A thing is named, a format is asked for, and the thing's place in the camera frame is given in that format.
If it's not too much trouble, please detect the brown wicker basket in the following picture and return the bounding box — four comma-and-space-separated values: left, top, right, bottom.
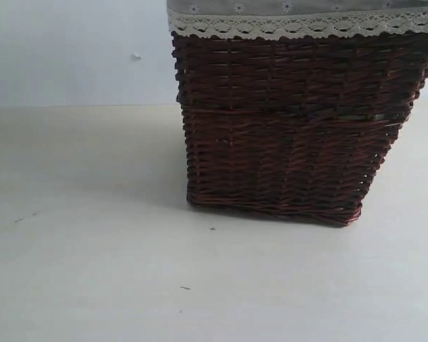
172, 31, 428, 227

